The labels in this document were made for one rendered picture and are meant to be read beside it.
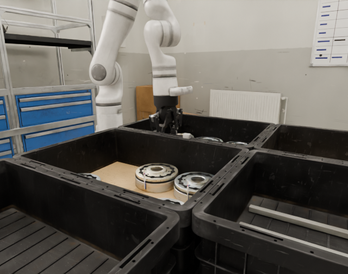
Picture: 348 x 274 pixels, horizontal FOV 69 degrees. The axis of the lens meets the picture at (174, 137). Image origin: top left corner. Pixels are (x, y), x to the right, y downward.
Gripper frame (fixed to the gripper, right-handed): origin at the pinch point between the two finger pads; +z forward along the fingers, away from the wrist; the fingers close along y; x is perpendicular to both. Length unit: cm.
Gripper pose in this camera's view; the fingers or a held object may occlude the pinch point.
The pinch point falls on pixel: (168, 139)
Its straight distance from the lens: 80.7
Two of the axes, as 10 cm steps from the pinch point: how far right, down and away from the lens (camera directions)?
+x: 7.9, 1.2, -6.0
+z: 0.5, 9.6, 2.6
